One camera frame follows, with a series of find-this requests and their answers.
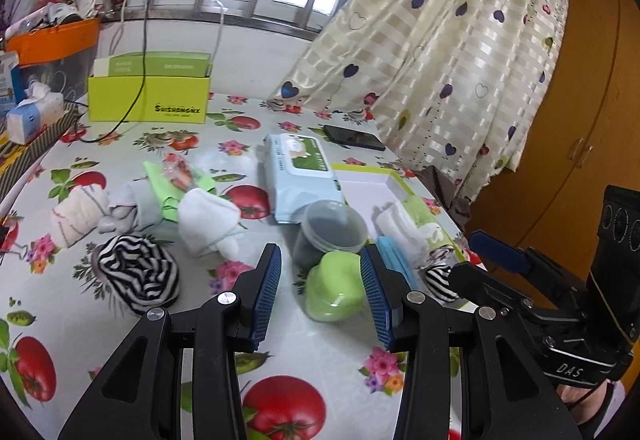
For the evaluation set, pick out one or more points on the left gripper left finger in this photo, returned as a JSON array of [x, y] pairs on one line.
[[136, 395]]

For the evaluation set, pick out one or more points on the right hand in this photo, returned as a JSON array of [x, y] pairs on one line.
[[586, 404]]

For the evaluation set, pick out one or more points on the black white striped sock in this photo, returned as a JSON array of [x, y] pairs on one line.
[[141, 273]]

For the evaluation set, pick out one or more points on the green microfiber cloth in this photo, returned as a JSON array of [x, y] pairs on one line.
[[167, 195]]

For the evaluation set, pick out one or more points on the candy wrapper packet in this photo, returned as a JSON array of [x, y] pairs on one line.
[[178, 172]]

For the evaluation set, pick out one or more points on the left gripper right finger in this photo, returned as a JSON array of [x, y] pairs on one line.
[[504, 393]]

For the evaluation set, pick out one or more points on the tissue pack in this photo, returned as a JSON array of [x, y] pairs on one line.
[[40, 109]]

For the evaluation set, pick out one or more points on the floral tomato tablecloth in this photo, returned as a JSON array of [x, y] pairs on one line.
[[307, 380]]

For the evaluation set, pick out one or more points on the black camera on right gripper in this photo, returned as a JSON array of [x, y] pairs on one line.
[[620, 239]]

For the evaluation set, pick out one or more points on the black smartphone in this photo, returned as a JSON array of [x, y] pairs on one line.
[[354, 138]]

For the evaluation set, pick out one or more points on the wet wipes pack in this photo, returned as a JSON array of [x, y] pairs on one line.
[[297, 174]]

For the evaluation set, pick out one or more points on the striped tray on side table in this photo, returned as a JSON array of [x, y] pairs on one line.
[[16, 159]]

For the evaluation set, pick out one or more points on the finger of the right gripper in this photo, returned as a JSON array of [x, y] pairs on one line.
[[491, 249], [474, 284]]

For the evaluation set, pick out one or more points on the white folded towel in tray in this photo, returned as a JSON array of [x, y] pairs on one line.
[[395, 223]]

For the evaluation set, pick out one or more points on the grey white cloth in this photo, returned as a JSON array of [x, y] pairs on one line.
[[132, 208]]

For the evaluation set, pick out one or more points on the wooden wardrobe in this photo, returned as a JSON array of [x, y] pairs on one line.
[[584, 137]]

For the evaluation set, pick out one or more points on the small striped sock in tray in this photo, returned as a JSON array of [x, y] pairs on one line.
[[436, 281]]

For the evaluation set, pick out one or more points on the orange plastic bin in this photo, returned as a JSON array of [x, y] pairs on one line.
[[50, 44]]

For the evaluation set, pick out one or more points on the white striped towel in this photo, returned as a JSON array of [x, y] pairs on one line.
[[78, 214]]

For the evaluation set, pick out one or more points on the yellow-green shoe box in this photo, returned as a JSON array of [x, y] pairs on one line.
[[153, 99]]

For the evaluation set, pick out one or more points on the blue sponge cloth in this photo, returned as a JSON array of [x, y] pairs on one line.
[[395, 261]]

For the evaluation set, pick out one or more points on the green rolled towel in tray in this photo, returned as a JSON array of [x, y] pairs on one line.
[[426, 223]]

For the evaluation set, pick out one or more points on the green-rimmed white tray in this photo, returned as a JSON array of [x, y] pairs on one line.
[[369, 190]]

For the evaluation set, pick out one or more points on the cream heart pattern curtain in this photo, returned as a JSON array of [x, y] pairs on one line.
[[451, 84]]

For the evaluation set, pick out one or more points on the green box lid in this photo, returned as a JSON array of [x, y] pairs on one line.
[[154, 64]]

